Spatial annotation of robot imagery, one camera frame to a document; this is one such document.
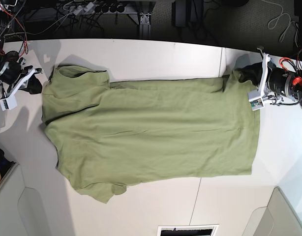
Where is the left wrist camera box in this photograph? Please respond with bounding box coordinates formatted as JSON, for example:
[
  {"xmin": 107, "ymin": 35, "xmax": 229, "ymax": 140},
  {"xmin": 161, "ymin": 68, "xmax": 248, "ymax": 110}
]
[{"xmin": 248, "ymin": 90, "xmax": 264, "ymax": 111}]

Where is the black power brick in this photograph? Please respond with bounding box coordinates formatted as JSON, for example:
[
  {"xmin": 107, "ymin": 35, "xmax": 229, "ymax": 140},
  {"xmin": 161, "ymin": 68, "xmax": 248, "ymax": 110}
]
[{"xmin": 172, "ymin": 0, "xmax": 187, "ymax": 28}]

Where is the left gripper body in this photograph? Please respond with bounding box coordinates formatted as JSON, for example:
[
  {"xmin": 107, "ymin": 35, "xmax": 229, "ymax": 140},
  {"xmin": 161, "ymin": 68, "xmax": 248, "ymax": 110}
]
[{"xmin": 257, "ymin": 47, "xmax": 300, "ymax": 106}]

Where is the white power strip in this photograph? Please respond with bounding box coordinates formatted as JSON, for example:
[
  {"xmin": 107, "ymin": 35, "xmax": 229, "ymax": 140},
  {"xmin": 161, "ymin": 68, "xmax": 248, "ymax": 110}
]
[{"xmin": 62, "ymin": 0, "xmax": 128, "ymax": 16}]

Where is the grey coiled floor cable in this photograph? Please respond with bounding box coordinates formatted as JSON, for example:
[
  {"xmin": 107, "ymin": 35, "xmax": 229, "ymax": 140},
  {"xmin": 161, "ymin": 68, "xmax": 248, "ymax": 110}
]
[{"xmin": 267, "ymin": 0, "xmax": 299, "ymax": 42}]

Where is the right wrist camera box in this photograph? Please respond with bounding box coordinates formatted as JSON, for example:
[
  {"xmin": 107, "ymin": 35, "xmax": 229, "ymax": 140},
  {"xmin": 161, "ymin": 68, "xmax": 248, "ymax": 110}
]
[{"xmin": 0, "ymin": 96, "xmax": 17, "ymax": 111}]

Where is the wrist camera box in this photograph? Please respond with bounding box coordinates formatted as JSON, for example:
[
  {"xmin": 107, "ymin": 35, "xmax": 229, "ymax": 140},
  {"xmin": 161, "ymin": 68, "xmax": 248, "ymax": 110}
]
[
  {"xmin": 248, "ymin": 90, "xmax": 264, "ymax": 111},
  {"xmin": 0, "ymin": 96, "xmax": 17, "ymax": 111}
]

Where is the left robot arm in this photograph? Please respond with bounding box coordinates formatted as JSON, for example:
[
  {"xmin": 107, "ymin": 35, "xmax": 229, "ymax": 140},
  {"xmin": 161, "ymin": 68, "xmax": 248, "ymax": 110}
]
[{"xmin": 238, "ymin": 23, "xmax": 302, "ymax": 111}]

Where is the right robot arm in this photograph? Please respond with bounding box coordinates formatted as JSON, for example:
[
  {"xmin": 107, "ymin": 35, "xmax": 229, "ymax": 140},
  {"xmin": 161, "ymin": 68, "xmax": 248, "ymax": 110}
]
[{"xmin": 0, "ymin": 0, "xmax": 42, "ymax": 98}]

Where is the green t-shirt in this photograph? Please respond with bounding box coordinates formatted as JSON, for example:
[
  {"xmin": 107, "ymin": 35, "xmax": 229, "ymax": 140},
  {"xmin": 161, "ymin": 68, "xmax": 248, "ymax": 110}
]
[{"xmin": 42, "ymin": 66, "xmax": 260, "ymax": 203}]

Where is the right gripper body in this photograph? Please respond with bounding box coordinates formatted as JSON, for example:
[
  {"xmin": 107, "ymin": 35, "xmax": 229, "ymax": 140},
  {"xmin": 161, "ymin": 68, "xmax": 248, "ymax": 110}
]
[{"xmin": 0, "ymin": 58, "xmax": 42, "ymax": 98}]

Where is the aluminium table leg post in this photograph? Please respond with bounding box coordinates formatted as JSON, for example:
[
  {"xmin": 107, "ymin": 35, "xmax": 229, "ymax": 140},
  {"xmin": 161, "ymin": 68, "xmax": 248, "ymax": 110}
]
[{"xmin": 139, "ymin": 14, "xmax": 151, "ymax": 40}]

